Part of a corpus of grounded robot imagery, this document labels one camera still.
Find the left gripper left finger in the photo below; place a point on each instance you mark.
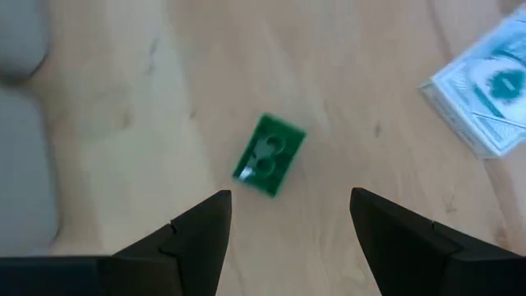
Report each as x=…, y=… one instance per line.
x=123, y=275

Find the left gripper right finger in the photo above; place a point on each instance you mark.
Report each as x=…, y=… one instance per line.
x=431, y=263

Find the dark green toy block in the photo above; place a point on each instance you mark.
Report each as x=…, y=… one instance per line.
x=269, y=156

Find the grey plastic bin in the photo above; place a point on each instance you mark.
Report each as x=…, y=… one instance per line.
x=24, y=172
x=20, y=37

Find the white card green emblem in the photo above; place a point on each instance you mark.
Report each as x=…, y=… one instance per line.
x=485, y=90

